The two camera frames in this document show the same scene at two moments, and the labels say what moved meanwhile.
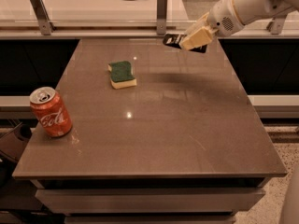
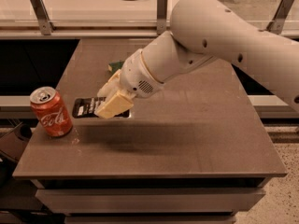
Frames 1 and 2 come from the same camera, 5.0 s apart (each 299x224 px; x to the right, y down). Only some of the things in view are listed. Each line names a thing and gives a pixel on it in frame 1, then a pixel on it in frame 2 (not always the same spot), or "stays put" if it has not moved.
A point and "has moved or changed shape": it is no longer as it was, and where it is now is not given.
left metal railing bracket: (39, 10) stays put
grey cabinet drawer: (148, 201) stays put
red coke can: (49, 111) stays put
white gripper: (221, 17) → (135, 74)
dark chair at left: (14, 141) stays put
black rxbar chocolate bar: (175, 40) has moved or changed shape
